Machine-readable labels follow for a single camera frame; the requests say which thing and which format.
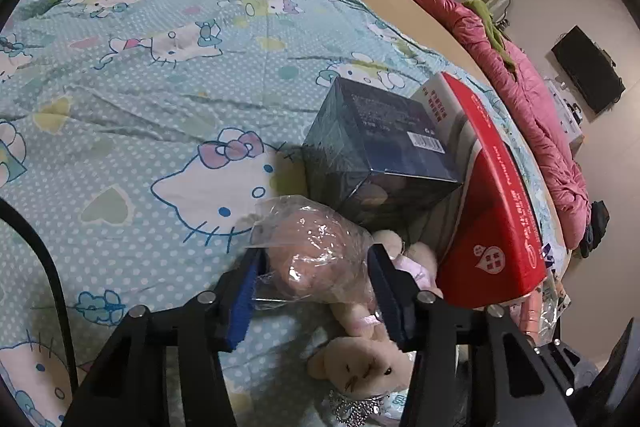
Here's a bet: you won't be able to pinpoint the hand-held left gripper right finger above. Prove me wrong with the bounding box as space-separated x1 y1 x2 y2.
367 244 576 427

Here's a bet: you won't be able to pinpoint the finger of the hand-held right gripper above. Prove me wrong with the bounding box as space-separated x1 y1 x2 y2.
532 338 608 408

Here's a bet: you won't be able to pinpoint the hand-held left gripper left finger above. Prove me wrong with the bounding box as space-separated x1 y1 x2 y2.
62 247 271 427

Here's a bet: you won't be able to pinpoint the cream plush bear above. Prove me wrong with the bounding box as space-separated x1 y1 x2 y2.
306 229 443 395

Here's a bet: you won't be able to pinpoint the pink plush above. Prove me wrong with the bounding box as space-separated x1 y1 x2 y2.
247 196 381 308

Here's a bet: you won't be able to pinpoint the pink framed board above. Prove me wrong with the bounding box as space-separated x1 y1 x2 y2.
517 242 572 348

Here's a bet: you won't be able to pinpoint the red cardboard box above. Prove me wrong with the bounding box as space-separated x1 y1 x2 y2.
411 72 548 310

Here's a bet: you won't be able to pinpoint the dark bag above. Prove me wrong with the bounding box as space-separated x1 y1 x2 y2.
580 201 611 258

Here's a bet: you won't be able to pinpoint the dark blue box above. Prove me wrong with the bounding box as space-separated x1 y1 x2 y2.
301 76 465 228

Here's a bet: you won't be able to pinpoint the cartoon cat printed sheet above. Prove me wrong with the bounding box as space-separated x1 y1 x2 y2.
0 0 571 427

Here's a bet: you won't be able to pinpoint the pink quilt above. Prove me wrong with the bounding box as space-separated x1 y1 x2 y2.
404 0 591 250

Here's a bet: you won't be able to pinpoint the white cabinet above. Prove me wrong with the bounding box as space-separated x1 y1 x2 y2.
545 79 585 148

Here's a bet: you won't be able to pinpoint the green cloth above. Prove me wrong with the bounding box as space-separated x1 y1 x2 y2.
462 0 521 70

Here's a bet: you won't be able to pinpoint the silver bead chain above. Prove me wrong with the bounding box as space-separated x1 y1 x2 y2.
330 388 387 427

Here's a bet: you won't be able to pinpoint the black cable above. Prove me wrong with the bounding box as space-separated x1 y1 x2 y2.
0 199 78 388

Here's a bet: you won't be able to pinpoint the black wall television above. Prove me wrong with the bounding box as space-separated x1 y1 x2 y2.
551 26 626 115

